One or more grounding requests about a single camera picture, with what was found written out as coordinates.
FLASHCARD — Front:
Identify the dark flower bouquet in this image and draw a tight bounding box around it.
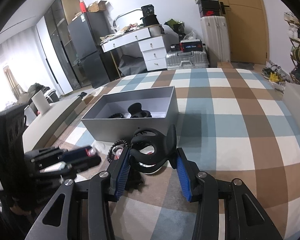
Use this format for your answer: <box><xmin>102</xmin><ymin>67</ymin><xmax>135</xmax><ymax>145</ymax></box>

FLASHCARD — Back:
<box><xmin>164</xmin><ymin>19</ymin><xmax>186</xmax><ymax>40</ymax></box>

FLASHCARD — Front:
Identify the small red-capped clear bottle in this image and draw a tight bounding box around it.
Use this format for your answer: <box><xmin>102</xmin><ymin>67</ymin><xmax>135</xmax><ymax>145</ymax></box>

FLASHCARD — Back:
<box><xmin>85</xmin><ymin>147</ymin><xmax>96</xmax><ymax>157</ymax></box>

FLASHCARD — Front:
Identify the black refrigerator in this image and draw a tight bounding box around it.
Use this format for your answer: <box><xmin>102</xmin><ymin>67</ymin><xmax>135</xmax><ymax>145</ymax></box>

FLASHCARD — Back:
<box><xmin>68</xmin><ymin>12</ymin><xmax>116</xmax><ymax>88</ymax></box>

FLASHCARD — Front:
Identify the silver suitcase lying flat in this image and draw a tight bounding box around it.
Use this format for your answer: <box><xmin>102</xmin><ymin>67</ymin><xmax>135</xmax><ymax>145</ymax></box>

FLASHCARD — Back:
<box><xmin>165</xmin><ymin>51</ymin><xmax>209</xmax><ymax>69</ymax></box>

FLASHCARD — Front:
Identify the grey open storage box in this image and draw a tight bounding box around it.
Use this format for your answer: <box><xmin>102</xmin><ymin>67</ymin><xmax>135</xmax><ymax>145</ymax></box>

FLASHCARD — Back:
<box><xmin>81</xmin><ymin>86</ymin><xmax>179</xmax><ymax>142</ymax></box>

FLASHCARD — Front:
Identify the black red flat box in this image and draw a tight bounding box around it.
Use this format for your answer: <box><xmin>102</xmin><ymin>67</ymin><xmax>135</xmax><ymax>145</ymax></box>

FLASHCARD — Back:
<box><xmin>170</xmin><ymin>40</ymin><xmax>203</xmax><ymax>53</ymax></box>

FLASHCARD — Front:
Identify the plaid bed cover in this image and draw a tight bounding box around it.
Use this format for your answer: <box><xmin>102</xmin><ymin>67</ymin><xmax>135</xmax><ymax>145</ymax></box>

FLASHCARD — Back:
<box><xmin>27</xmin><ymin>68</ymin><xmax>300</xmax><ymax>240</ymax></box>

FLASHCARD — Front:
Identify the white upright suitcase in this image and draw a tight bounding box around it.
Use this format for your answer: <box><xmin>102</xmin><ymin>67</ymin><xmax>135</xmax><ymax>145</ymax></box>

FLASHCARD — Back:
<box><xmin>200</xmin><ymin>16</ymin><xmax>231</xmax><ymax>67</ymax></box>

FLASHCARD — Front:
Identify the black spiral hair tie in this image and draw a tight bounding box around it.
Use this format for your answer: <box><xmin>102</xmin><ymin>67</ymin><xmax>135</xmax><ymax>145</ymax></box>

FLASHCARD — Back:
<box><xmin>107</xmin><ymin>139</ymin><xmax>129</xmax><ymax>162</ymax></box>

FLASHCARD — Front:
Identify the white paper roll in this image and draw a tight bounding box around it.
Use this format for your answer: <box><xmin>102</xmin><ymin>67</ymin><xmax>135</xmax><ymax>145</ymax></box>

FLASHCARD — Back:
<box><xmin>32</xmin><ymin>90</ymin><xmax>50</xmax><ymax>115</ymax></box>

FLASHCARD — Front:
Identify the shoe rack with shoes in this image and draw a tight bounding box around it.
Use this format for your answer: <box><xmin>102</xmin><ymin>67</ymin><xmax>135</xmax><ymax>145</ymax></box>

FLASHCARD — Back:
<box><xmin>284</xmin><ymin>12</ymin><xmax>300</xmax><ymax>85</ymax></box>

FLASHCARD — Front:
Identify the black nike shoe box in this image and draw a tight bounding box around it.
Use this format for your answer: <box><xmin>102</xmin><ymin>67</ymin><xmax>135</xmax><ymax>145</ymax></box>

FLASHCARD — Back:
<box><xmin>196</xmin><ymin>0</ymin><xmax>222</xmax><ymax>17</ymax></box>

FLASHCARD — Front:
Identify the black round hair claw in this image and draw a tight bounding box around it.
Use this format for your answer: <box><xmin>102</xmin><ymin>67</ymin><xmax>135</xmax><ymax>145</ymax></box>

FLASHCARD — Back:
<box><xmin>129</xmin><ymin>124</ymin><xmax>177</xmax><ymax>174</ymax></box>

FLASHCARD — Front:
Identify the wooden door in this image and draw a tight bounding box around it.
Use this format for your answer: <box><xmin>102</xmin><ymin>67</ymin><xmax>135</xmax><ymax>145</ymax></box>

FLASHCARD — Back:
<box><xmin>219</xmin><ymin>0</ymin><xmax>269</xmax><ymax>64</ymax></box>

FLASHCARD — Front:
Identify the glass display cabinet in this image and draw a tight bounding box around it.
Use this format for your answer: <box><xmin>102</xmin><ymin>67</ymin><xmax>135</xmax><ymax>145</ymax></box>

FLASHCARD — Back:
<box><xmin>44</xmin><ymin>0</ymin><xmax>82</xmax><ymax>90</ymax></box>

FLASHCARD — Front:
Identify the black hair claw in box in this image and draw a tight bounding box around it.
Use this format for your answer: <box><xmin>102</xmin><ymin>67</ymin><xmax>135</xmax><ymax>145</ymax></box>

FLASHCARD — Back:
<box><xmin>128</xmin><ymin>102</ymin><xmax>152</xmax><ymax>118</ymax></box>

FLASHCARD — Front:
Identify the white desk with drawers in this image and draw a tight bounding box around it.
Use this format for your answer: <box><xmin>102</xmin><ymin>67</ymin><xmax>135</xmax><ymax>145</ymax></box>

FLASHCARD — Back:
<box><xmin>101</xmin><ymin>24</ymin><xmax>170</xmax><ymax>72</ymax></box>

